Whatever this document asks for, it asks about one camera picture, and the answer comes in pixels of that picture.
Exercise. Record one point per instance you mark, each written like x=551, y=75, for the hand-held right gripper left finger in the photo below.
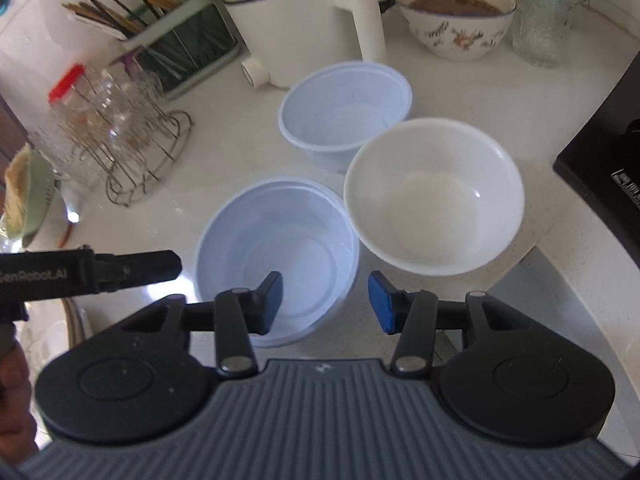
x=270, y=305

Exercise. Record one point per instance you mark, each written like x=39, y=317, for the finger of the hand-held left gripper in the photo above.
x=140, y=267

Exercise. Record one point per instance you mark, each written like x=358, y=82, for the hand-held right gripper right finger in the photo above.
x=382, y=305

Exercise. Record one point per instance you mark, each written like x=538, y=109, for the pale blue plastic bowl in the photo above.
x=235, y=260
x=340, y=115

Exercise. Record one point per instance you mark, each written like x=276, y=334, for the pink flower plate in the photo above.
x=80, y=320

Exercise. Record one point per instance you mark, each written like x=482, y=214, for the plain white ceramic bowl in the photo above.
x=435, y=195

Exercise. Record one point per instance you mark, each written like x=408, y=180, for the person's left hand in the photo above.
x=17, y=410

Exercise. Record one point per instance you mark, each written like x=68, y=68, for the white bowl with red rim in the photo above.
x=65, y=225

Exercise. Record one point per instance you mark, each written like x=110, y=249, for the green colander basket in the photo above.
x=42, y=195

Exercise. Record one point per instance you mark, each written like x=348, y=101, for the tan food strips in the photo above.
x=17, y=195

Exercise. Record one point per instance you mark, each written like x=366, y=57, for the glass jar with red lid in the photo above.
x=65, y=130

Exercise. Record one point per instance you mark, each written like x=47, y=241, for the clear glass cup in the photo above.
x=140, y=110

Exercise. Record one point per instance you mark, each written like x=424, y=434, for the dark wooden cutting board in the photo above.
x=10, y=120

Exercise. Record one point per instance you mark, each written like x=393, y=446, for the green utensil holder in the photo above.
x=200, y=45

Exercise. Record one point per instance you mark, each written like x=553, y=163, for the bundle of chopsticks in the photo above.
x=125, y=10

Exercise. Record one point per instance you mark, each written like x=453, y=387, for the black induction cooktop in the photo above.
x=600, y=160

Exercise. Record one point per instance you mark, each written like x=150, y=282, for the white electric cooking pot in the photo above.
x=290, y=25

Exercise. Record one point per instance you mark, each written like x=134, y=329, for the floral bowl with brown food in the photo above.
x=460, y=35

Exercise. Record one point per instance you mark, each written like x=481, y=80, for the clear glass vase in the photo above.
x=542, y=20

